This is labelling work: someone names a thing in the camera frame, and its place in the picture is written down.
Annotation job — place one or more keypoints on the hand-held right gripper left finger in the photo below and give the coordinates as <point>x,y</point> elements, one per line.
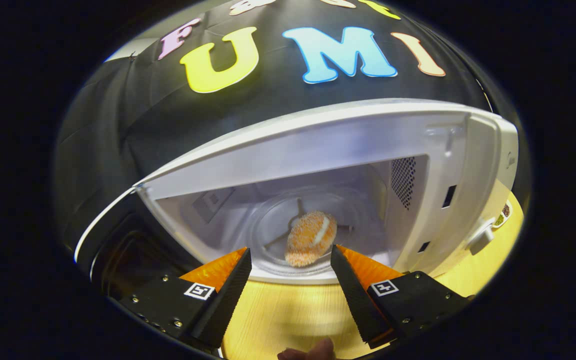
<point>223,310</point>

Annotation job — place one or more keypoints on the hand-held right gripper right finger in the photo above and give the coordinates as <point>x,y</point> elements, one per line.
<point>355,305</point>

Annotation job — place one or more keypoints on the white microwave oven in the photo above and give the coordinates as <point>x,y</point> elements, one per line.
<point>318,145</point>

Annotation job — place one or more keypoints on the glass turntable plate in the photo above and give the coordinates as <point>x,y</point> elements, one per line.
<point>268,235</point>

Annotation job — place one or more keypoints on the white divided snack plate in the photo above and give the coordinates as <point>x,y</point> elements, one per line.
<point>503,215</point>

